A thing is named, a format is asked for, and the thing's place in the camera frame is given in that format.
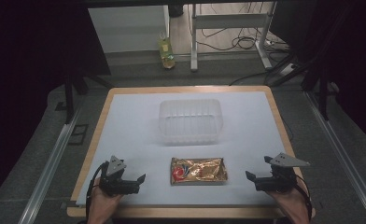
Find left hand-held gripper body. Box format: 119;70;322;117
98;155;141;198

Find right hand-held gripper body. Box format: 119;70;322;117
254;152;311;194

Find person's left hand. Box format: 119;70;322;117
87;177;123;224

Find person's right hand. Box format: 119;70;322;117
265;182;312;224

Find white table mat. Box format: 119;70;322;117
76;91;289;207

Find golden foil snack packet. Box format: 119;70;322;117
170;157;229;187

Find black floor plate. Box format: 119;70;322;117
67;123;90;147

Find translucent plastic container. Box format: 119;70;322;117
158;98;224;147

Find black metal stand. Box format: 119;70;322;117
62;69;114;125
264;3;353;121

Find white power strip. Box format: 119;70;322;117
276;63;298;78

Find yellow drink bottle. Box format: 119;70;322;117
158;29;176;70

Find white cabinet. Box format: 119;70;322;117
88;4;171;54

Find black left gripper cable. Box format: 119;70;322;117
84;161;110;222

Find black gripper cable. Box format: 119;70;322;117
292;173;314;222
84;161;110;222

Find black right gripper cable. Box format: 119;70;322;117
292;173;314;222

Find aluminium rail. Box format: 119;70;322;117
17;104;83;224
304;91;366;224

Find black floor cables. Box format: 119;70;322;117
199;3;292;87

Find white metal desk frame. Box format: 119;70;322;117
190;2;278;73

